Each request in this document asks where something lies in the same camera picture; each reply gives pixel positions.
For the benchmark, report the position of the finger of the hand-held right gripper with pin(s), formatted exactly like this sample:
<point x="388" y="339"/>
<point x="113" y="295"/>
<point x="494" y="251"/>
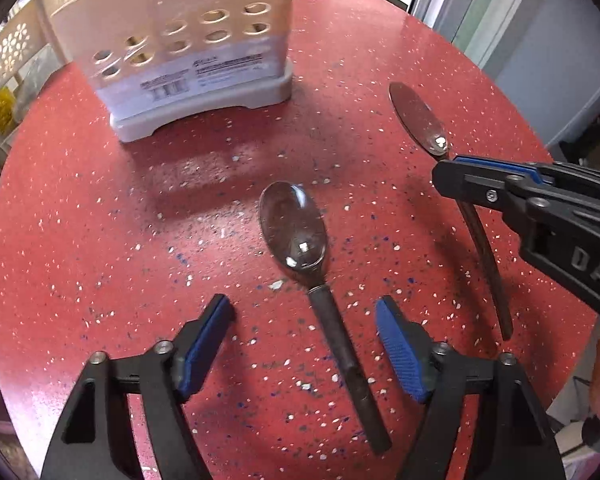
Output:
<point x="465" y="180"/>
<point x="510" y="167"/>

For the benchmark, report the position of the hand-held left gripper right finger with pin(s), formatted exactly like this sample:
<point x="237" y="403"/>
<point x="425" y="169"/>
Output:
<point x="400" y="350"/>

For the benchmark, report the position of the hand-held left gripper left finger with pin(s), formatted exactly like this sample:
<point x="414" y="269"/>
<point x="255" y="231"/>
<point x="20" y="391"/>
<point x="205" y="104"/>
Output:
<point x="205" y="347"/>

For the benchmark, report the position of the beige plastic utensil holder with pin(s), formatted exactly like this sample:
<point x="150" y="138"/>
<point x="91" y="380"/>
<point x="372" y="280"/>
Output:
<point x="155" y="5"/>

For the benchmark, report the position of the light grey cabinet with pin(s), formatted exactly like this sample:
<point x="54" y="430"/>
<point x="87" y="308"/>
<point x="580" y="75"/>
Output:
<point x="545" y="70"/>

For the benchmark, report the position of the yellow packet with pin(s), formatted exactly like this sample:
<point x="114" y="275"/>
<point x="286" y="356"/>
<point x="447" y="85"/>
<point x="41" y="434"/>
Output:
<point x="0" y="107"/>

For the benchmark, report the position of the white perforated plastic basket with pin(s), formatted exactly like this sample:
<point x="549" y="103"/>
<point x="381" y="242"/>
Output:
<point x="10" y="45"/>

